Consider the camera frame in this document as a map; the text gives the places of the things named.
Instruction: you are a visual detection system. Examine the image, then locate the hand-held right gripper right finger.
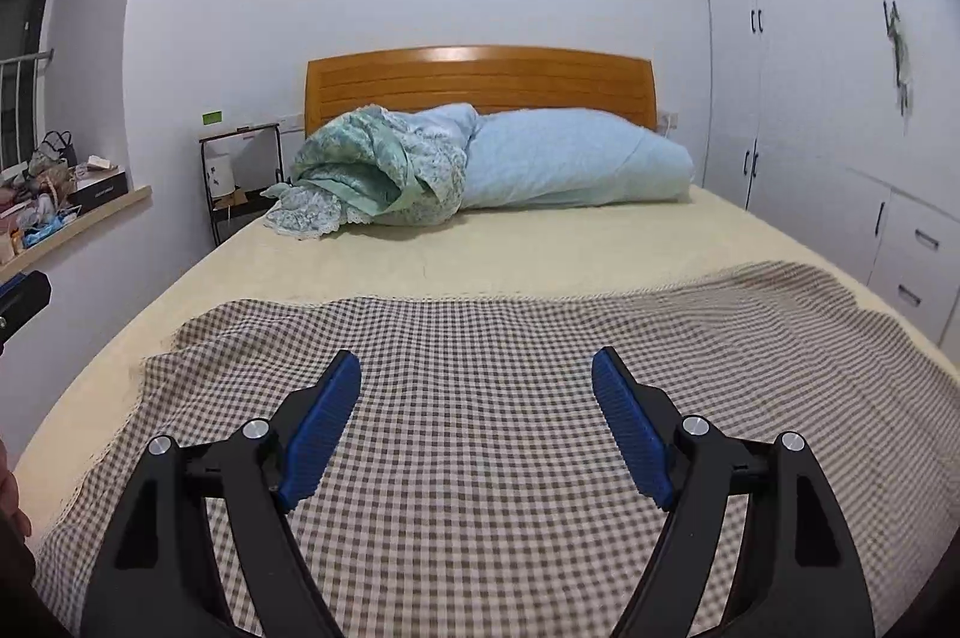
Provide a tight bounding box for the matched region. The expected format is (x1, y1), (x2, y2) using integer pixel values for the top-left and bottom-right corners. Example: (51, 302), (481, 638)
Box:
(591, 347), (878, 638)

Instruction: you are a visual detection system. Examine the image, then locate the bed with cream sheet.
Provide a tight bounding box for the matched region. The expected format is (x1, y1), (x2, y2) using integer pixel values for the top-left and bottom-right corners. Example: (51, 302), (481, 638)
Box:
(15, 184), (960, 496)

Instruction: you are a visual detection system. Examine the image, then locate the pile of clutter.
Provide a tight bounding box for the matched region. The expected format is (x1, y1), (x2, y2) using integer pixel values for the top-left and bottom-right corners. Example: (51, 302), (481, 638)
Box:
(0, 158), (83, 257)

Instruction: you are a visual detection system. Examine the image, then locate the green floral quilt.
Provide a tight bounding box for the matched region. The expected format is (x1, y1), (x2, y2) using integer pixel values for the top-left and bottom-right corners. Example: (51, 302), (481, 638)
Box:
(262, 102), (481, 242)

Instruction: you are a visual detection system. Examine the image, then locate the white wardrobe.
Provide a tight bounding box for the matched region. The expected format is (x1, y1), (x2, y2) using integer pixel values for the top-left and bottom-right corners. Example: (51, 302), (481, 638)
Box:
(686, 0), (960, 339)

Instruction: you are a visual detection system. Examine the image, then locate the metal window railing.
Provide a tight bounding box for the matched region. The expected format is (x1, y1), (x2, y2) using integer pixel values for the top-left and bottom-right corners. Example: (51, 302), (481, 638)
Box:
(0, 49), (55, 170)

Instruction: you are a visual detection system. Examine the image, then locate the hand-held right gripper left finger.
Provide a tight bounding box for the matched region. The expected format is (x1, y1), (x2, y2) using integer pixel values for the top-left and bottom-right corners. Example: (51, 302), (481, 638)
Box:
(79, 349), (363, 638)

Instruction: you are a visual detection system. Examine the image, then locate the grey hanging ornament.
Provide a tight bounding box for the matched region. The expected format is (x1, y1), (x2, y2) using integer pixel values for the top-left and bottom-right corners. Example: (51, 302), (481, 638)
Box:
(881, 0), (916, 137)

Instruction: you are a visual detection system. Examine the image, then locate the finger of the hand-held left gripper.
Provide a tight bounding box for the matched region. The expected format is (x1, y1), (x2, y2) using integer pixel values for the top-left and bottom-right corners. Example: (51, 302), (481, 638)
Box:
(0, 269), (53, 350)

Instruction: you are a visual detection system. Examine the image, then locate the person's left forearm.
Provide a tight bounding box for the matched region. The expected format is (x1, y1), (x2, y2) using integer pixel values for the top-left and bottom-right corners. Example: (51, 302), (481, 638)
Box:
(0, 507), (76, 638)

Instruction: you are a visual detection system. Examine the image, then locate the brown checkered blanket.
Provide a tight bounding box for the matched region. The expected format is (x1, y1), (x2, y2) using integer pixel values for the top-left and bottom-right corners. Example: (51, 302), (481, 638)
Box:
(34, 261), (960, 638)

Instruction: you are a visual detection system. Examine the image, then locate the person's left hand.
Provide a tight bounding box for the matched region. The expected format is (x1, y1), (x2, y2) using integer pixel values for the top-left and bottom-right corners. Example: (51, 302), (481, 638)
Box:
(0, 439), (32, 538)

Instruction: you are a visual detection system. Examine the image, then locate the black flat box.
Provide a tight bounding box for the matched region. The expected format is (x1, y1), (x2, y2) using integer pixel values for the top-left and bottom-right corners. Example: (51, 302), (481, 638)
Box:
(67, 171), (128, 213)

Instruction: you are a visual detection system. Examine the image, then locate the wooden headboard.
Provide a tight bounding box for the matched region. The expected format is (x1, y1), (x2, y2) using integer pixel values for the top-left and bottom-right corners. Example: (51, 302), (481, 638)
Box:
(304, 46), (659, 140)

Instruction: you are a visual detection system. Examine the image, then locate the woven handbag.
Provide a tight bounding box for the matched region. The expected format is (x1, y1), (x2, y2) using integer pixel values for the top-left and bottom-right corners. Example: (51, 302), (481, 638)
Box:
(30, 130), (80, 174)

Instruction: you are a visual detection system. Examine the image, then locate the light blue pillow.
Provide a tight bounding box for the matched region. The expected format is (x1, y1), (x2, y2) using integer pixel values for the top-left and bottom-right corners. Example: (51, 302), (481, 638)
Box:
(450, 108), (695, 212)

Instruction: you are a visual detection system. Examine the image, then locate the black metal bedside rack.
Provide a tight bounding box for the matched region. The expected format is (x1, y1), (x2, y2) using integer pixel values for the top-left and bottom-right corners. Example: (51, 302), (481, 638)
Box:
(199, 124), (286, 245)

